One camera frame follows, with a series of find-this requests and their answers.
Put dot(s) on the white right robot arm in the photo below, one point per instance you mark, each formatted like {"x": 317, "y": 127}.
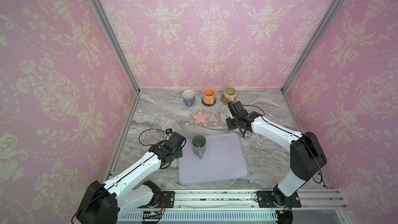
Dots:
{"x": 306, "y": 154}

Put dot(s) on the yellow beige mug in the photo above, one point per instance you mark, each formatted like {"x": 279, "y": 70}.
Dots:
{"x": 229, "y": 92}

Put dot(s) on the lilac plastic tray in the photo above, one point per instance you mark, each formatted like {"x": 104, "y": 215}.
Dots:
{"x": 223, "y": 159}

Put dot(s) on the white cream mug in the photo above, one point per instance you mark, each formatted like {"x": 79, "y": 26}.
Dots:
{"x": 225, "y": 113}

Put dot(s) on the white perforated cable duct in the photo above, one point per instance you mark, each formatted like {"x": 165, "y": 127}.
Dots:
{"x": 202, "y": 216}

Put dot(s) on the aluminium corner frame post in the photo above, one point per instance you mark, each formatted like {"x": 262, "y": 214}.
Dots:
{"x": 105, "y": 24}
{"x": 330, "y": 12}

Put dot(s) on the blue woven round coaster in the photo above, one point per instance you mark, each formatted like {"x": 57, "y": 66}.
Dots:
{"x": 192, "y": 106}

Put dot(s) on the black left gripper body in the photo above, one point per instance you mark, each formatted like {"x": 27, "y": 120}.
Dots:
{"x": 178, "y": 153}

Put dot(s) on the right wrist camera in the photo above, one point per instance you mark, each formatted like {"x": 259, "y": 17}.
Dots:
{"x": 237, "y": 110}

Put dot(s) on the aluminium corner frame post left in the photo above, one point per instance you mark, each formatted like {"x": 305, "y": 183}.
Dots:
{"x": 105, "y": 24}

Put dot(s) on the aluminium front frame rail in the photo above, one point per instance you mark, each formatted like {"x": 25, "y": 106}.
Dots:
{"x": 315, "y": 199}

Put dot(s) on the woven rattan round coaster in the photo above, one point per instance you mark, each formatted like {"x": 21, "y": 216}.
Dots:
{"x": 226, "y": 101}

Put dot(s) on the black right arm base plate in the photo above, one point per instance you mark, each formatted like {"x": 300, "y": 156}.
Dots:
{"x": 265, "y": 199}

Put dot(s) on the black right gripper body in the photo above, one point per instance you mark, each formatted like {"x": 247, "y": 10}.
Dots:
{"x": 236, "y": 112}

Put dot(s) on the pink flower silicone coaster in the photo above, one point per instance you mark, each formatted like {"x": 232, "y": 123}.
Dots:
{"x": 219, "y": 119}

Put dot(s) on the aluminium corner frame post right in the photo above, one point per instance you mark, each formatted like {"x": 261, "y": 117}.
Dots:
{"x": 330, "y": 12}

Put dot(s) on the grey green mug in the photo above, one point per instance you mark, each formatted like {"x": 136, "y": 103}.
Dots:
{"x": 199, "y": 145}

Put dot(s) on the orange mug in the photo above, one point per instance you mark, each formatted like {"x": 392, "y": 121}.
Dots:
{"x": 209, "y": 97}

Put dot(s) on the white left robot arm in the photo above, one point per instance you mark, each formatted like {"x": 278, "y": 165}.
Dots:
{"x": 105, "y": 203}

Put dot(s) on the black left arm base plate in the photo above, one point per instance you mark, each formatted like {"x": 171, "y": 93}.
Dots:
{"x": 164, "y": 199}

